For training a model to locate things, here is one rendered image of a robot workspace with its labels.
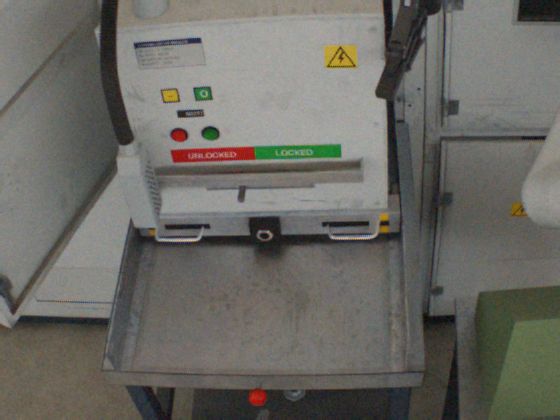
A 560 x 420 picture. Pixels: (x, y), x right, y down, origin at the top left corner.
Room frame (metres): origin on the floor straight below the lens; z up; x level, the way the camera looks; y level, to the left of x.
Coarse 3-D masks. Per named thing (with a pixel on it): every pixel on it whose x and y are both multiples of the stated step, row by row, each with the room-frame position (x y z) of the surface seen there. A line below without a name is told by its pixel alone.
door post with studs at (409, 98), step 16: (416, 64) 1.38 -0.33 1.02; (416, 80) 1.38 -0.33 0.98; (400, 96) 1.39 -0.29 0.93; (416, 96) 1.38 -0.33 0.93; (400, 112) 1.39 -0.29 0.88; (416, 112) 1.38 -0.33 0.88; (416, 128) 1.38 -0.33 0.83; (416, 144) 1.38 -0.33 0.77; (416, 160) 1.38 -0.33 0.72; (416, 176) 1.38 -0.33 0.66; (416, 192) 1.38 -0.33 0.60; (416, 208) 1.38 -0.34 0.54
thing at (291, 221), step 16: (384, 208) 1.06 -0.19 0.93; (176, 224) 1.11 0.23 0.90; (192, 224) 1.10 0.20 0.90; (208, 224) 1.10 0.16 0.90; (224, 224) 1.09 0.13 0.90; (240, 224) 1.09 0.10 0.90; (288, 224) 1.07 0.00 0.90; (304, 224) 1.07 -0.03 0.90; (320, 224) 1.06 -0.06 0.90; (336, 224) 1.06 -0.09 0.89; (352, 224) 1.06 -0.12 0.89; (368, 224) 1.05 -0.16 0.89; (384, 224) 1.05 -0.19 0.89
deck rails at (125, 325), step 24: (144, 240) 1.12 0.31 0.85; (144, 264) 1.06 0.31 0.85; (120, 288) 0.95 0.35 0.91; (144, 288) 0.99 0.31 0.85; (120, 312) 0.91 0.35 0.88; (408, 312) 0.85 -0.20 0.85; (120, 336) 0.87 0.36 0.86; (408, 336) 0.76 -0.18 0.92; (120, 360) 0.82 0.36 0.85; (408, 360) 0.72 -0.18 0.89
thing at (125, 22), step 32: (128, 0) 1.22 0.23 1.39; (192, 0) 1.18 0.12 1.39; (224, 0) 1.16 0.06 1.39; (256, 0) 1.15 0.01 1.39; (288, 0) 1.13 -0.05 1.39; (320, 0) 1.12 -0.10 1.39; (352, 0) 1.11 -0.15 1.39; (96, 32) 1.13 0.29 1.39; (384, 32) 1.06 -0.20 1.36; (384, 64) 1.06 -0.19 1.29
